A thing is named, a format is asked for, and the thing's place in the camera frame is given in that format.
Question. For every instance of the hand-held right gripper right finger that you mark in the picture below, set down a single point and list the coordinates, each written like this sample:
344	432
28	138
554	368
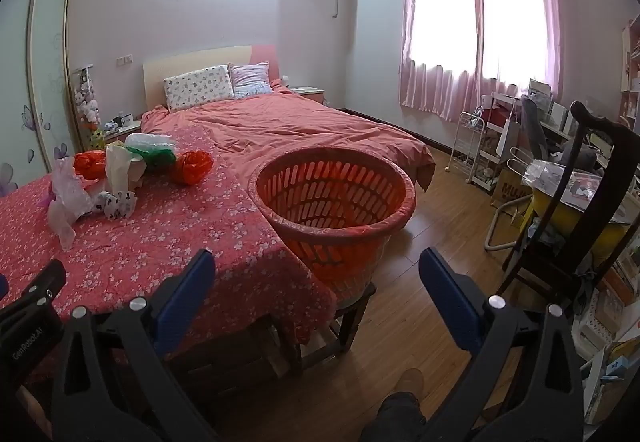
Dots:
450	302

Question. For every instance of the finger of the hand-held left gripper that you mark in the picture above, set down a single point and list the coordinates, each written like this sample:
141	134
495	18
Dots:
47	279

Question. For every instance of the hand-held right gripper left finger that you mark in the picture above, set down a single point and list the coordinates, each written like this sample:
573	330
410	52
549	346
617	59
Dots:
186	292

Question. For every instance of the translucent white plastic bag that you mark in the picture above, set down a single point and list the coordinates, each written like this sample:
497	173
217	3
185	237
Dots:
67	202

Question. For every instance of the magenta plastic bag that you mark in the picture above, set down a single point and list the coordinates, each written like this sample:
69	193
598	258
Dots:
50	196

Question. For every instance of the orange plastic laundry basket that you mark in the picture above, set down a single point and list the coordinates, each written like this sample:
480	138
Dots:
340	247

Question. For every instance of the orange plastic bag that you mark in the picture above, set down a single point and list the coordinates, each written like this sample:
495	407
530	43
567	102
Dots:
194	166
90	164

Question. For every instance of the green plastic bag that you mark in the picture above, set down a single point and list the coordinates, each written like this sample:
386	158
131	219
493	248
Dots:
155	156

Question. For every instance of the clear plastic bag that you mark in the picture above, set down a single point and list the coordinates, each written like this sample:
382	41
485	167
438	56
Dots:
147	141

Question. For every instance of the tan shoe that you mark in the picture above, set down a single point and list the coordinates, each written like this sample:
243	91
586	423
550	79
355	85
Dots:
407	382

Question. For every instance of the dark wooden stool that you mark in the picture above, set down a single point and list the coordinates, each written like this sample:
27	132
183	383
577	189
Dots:
357	317

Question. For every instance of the printed crumpled wrapper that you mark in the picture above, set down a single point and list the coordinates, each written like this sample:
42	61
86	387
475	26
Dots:
117	206

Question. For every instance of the person's leg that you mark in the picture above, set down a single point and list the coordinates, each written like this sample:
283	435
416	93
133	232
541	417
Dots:
395	417

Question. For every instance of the brown cardboard box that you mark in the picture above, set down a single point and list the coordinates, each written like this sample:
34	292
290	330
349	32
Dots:
510	189

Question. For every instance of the yellow round table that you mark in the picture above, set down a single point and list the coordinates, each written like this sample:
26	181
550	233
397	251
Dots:
545	209

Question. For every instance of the yellow green plush toy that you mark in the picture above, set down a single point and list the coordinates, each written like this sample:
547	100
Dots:
98	138

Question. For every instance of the low white bookshelf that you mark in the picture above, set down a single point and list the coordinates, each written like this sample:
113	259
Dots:
615	312

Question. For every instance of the pink and white nightstand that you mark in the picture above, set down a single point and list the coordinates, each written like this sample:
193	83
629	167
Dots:
125	131
307	93

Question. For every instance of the white mug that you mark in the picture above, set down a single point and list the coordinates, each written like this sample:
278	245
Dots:
126	120

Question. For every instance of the hanging plush toys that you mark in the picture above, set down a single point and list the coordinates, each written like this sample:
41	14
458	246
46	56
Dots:
89	102

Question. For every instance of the grey office chair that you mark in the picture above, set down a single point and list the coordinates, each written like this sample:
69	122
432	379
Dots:
535	122

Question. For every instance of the white desk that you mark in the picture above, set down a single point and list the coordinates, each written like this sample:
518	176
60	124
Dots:
560	130

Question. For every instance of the white patterned pillow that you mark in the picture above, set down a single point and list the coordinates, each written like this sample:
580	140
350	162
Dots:
197	87

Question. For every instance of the bed with red duvet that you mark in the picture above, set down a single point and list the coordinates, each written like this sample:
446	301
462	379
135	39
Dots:
310	127

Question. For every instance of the wardrobe with floral glass doors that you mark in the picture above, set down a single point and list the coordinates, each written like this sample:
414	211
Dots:
45	72

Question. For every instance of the pink curtain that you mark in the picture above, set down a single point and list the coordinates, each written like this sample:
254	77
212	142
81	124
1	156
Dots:
545	22
440	87

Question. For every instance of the pink striped pillow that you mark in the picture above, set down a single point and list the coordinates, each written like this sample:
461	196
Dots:
250	78

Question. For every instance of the beige and pink headboard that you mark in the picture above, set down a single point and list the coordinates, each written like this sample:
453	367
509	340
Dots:
200	57

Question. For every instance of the dark wooden chair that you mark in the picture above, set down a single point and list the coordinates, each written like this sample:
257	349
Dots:
607	127

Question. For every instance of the tall white bookshelf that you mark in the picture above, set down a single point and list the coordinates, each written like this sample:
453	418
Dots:
631	72

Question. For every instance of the white metal tube frame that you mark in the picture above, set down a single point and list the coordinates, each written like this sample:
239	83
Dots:
492	232

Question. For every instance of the white wall socket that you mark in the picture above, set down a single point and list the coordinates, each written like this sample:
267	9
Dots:
125	59

